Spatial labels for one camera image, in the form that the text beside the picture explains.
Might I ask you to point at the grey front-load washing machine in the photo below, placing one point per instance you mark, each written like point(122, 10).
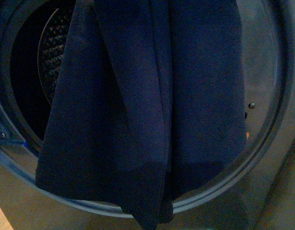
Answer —
point(256, 193)

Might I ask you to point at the steel washing machine drum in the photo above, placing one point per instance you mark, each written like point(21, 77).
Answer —
point(51, 48)

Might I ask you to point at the upper latch screw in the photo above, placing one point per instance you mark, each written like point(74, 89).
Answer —
point(251, 105)

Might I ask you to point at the black rubber door gasket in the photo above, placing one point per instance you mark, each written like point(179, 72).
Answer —
point(21, 94)

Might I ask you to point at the door hinge bracket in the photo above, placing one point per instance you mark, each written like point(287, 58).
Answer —
point(5, 140)

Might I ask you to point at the dark blue knit garment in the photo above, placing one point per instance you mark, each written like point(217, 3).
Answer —
point(148, 105)

